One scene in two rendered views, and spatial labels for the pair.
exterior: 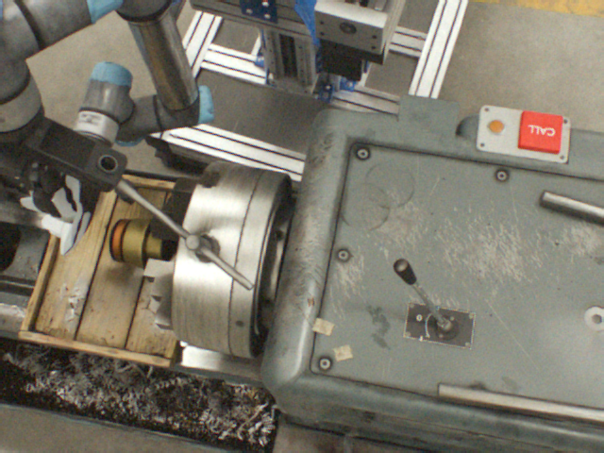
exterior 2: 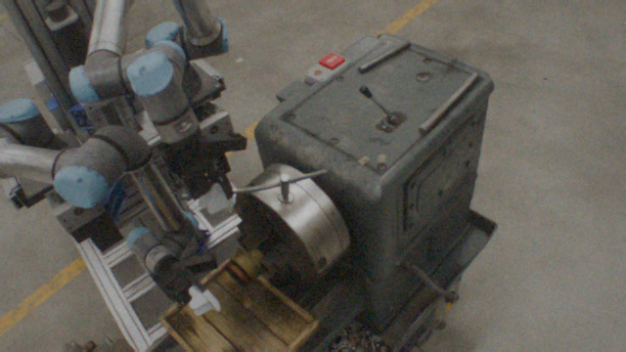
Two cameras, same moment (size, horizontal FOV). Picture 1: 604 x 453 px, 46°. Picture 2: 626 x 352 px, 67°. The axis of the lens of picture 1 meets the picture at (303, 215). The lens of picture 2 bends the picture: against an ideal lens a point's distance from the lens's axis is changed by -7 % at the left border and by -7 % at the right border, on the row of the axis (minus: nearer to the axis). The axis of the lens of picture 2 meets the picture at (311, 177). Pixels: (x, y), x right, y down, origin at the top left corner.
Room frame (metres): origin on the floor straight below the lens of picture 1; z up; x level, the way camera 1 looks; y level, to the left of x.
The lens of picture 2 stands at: (-0.17, 0.78, 2.15)
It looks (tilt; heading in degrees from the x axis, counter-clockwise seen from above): 47 degrees down; 304
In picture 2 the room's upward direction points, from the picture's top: 10 degrees counter-clockwise
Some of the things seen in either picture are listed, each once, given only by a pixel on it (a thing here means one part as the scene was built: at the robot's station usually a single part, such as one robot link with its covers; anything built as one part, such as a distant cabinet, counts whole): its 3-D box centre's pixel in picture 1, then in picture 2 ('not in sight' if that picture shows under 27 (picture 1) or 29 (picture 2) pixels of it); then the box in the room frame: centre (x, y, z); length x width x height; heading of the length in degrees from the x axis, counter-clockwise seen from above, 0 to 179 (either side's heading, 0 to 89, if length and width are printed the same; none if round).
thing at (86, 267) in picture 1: (122, 263); (237, 324); (0.44, 0.37, 0.89); 0.36 x 0.30 x 0.04; 162
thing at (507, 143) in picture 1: (519, 140); (328, 72); (0.44, -0.34, 1.23); 0.13 x 0.08 x 0.05; 72
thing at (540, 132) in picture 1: (540, 133); (332, 62); (0.44, -0.37, 1.26); 0.06 x 0.06 x 0.02; 72
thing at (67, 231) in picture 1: (58, 225); (201, 300); (0.45, 0.42, 1.09); 0.09 x 0.06 x 0.03; 162
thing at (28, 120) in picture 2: not in sight; (22, 123); (1.17, 0.24, 1.33); 0.13 x 0.12 x 0.14; 94
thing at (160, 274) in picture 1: (173, 301); (291, 262); (0.30, 0.23, 1.09); 0.12 x 0.11 x 0.05; 162
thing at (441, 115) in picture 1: (426, 124); (295, 95); (0.48, -0.21, 1.24); 0.09 x 0.08 x 0.03; 72
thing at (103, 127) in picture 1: (93, 131); (161, 261); (0.63, 0.36, 1.08); 0.08 x 0.05 x 0.08; 72
